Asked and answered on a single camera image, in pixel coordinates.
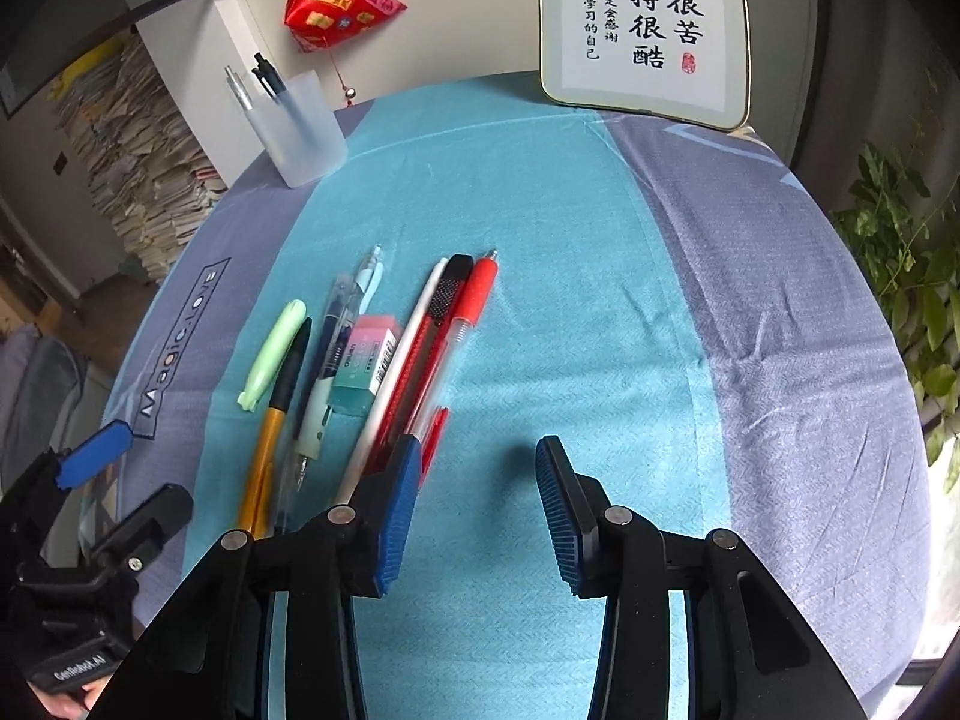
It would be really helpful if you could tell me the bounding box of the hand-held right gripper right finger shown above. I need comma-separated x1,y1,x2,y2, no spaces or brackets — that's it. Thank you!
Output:
534,435,852,720

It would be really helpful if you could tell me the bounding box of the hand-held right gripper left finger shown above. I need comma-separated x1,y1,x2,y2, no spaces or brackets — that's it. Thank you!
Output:
112,435,425,720

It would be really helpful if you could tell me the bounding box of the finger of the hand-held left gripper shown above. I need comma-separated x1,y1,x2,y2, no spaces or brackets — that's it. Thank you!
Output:
88,484,194,565
56,422,136,488

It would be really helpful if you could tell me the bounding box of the pink and green eraser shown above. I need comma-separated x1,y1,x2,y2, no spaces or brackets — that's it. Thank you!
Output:
328,315,403,416

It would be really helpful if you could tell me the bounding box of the dark blue gel pen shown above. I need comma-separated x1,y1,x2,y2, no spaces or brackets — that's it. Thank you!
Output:
292,279,353,494

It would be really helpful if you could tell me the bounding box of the white pen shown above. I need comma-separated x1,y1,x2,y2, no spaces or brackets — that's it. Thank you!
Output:
336,259,449,509

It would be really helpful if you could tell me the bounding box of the yellow pen with black cap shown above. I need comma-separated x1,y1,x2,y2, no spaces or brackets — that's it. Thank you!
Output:
237,317,314,537

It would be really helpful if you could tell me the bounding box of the green whale-shaped pen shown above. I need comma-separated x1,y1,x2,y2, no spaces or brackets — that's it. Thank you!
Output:
237,300,308,414

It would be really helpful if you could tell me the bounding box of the black and red utility knife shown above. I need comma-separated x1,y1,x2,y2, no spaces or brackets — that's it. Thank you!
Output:
371,253,475,470

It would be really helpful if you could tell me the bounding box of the clear pen with blue clip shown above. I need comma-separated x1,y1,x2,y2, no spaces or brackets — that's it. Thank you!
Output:
274,244,385,535

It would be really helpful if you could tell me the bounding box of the translucent plastic pen cup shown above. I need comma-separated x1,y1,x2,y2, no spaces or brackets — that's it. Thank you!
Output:
244,69,350,190

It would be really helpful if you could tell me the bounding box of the person's left hand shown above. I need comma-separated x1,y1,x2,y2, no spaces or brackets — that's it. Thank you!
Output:
39,679,115,720

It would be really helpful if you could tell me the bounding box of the grey cloth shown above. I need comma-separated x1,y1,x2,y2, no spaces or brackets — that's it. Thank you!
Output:
0,324,92,470

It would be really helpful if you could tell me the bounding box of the blue and grey tablecloth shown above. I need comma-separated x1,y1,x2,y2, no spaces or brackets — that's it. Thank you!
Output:
75,71,929,720

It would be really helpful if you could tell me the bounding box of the stack of books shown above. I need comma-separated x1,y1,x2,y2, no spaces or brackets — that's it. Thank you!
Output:
49,37,230,282

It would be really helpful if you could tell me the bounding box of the silver pen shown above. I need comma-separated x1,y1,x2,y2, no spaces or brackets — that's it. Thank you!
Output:
225,65,257,115

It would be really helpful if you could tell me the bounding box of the green leafy plant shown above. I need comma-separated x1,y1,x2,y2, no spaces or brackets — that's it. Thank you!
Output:
829,141,960,496

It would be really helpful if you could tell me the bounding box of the white cabinet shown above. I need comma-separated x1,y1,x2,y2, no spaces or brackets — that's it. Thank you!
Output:
135,0,541,192

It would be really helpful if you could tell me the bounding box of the dark glass panel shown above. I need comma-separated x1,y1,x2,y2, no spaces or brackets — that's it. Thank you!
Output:
0,0,252,119

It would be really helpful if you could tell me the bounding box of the framed calligraphy board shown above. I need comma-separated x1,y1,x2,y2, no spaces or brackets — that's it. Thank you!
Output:
534,0,752,128

